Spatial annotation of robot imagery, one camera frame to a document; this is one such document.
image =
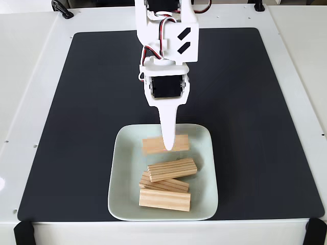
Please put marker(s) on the grooved wooden block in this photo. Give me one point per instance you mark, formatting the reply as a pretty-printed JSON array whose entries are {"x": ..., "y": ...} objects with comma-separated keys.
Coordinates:
[
  {"x": 176, "y": 185},
  {"x": 153, "y": 145}
]

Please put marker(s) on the wooden block marked 3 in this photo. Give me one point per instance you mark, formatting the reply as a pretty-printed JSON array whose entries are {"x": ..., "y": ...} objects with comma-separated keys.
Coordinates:
[{"x": 172, "y": 169}]

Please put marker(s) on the wooden block marked 2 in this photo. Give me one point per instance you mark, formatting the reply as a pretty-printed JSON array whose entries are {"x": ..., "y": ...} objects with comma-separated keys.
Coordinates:
[{"x": 164, "y": 200}]

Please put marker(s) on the pale green square plate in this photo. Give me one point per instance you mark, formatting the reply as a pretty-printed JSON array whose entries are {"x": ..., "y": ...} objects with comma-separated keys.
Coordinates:
[{"x": 127, "y": 166}]

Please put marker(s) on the black table mat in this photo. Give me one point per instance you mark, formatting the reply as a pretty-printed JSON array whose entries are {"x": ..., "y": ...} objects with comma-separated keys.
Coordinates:
[{"x": 76, "y": 127}]

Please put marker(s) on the black table clamp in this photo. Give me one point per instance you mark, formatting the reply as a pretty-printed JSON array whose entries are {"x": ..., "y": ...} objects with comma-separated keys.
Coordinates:
[
  {"x": 259, "y": 5},
  {"x": 62, "y": 9}
]

